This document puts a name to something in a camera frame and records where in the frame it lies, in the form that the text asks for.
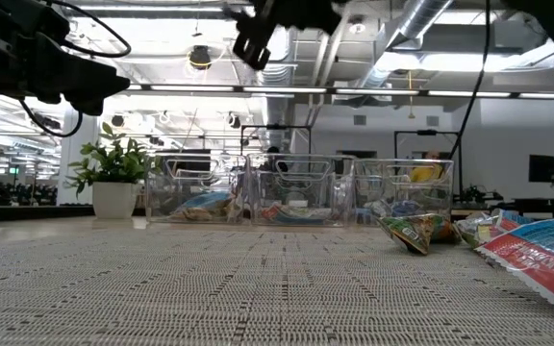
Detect black metal gantry frame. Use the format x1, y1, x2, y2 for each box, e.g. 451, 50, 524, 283
393, 128, 464, 203
239, 123, 313, 156

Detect round ceiling detector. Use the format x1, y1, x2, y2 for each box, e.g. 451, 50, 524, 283
348, 16, 367, 37

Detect long ceiling light strip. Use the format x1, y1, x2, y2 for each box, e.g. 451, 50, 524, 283
127, 85, 554, 100

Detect green potted plant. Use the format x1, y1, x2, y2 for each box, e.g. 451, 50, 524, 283
64, 122, 163, 221

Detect green brown granola bar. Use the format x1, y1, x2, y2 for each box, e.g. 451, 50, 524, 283
377, 212, 462, 256
170, 205, 239, 223

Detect long black power cable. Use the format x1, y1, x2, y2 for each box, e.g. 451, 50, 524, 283
448, 0, 493, 161

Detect silver slanted air duct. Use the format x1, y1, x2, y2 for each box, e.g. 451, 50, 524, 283
353, 0, 454, 90

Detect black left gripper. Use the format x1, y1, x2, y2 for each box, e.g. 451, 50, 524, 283
0, 0, 132, 117

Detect silver corrugated air duct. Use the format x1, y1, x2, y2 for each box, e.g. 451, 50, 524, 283
256, 26, 300, 151

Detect black monitor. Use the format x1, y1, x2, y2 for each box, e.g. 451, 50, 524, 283
528, 154, 554, 184

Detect person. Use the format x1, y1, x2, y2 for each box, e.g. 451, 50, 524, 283
409, 151, 446, 184
264, 146, 290, 174

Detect clear plastic bin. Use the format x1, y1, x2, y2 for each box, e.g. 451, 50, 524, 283
352, 158, 455, 227
145, 153, 249, 225
246, 153, 357, 228

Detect silver snack packet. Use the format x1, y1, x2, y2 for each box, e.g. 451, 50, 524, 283
455, 210, 502, 250

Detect grey woven placemat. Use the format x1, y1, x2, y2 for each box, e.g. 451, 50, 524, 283
0, 223, 554, 346

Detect black background table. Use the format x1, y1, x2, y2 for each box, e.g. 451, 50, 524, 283
491, 195, 554, 220

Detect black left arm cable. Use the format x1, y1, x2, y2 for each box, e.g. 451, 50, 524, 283
19, 0, 133, 139

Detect red blue snack packet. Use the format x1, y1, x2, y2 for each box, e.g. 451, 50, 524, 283
476, 212, 554, 309

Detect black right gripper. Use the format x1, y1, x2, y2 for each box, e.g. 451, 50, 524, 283
222, 0, 351, 72

